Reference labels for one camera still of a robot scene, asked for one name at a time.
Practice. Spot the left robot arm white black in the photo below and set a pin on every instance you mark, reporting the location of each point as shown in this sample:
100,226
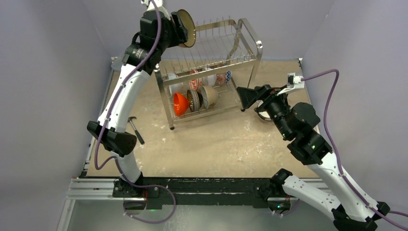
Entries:
157,33

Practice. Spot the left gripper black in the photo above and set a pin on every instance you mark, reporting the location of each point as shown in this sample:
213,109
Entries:
180,32

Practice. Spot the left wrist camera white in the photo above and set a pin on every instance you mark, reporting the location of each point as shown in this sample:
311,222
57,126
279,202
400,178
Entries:
152,5

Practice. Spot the white bowl teal outside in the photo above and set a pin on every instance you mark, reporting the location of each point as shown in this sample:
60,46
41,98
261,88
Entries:
264,116

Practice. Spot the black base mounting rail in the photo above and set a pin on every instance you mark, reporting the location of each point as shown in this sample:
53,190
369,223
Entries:
255,192

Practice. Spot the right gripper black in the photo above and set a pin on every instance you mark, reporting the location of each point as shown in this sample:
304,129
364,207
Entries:
263,97

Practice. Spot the white bowl brown outside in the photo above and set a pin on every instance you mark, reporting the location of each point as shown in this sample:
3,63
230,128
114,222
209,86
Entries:
210,96

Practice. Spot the beige bowl brown rim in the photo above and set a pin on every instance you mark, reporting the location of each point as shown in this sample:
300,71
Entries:
189,25

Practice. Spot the stainless steel dish rack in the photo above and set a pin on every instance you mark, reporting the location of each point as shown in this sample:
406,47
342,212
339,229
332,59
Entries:
221,45

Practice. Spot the beige bowl dark patterned outside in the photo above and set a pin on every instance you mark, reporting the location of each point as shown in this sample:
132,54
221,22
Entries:
195,100

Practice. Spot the black hammer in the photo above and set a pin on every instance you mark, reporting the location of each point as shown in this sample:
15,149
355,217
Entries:
138,135

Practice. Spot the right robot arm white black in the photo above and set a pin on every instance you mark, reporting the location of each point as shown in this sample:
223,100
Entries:
346,205

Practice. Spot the orange white floral bowl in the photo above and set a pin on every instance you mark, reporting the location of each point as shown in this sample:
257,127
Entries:
195,84

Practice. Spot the orange diamond pattern bowl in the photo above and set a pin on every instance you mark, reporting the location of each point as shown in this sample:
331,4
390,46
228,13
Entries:
223,78

